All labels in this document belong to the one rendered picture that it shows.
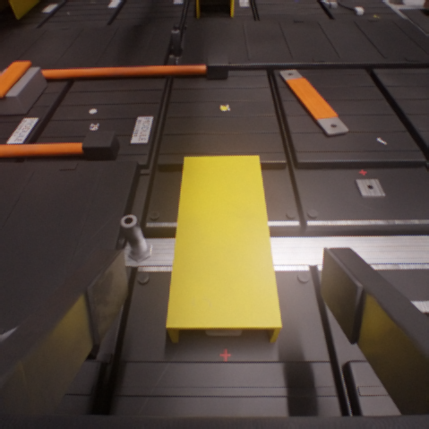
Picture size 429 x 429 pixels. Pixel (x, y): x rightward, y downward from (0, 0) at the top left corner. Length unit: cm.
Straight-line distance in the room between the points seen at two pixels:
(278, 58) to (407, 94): 18
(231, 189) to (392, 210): 15
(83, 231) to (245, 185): 14
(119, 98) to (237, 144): 18
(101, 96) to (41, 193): 19
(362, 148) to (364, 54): 23
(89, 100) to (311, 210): 32
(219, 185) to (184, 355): 13
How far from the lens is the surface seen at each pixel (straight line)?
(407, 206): 33
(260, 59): 50
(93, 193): 29
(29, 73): 50
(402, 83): 51
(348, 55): 55
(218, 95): 42
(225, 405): 20
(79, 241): 26
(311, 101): 41
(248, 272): 21
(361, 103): 44
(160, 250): 27
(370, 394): 22
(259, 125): 37
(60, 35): 68
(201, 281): 21
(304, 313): 24
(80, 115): 43
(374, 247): 30
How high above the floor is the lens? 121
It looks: 50 degrees down
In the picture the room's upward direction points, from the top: 2 degrees counter-clockwise
